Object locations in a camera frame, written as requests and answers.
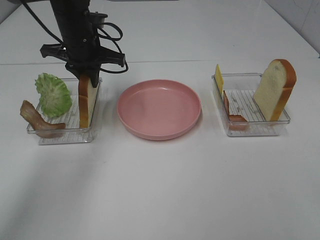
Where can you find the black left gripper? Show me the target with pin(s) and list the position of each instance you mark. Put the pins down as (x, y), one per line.
(87, 40)

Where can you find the bread slice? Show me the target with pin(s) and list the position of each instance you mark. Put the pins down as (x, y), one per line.
(275, 88)
(87, 95)

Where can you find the green lettuce leaf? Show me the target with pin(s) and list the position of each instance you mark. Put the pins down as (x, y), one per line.
(55, 97)

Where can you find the yellow cheese slice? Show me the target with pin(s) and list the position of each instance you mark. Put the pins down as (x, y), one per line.
(219, 80)

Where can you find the clear left plastic tray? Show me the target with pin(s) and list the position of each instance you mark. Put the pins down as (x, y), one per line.
(72, 134)

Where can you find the clear plastic tray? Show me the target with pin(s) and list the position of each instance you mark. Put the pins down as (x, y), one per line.
(242, 116)
(72, 134)

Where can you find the pink round plate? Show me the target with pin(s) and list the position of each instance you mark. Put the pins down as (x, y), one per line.
(159, 109)

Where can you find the clear right plastic tray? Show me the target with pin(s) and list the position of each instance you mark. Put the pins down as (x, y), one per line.
(242, 116)

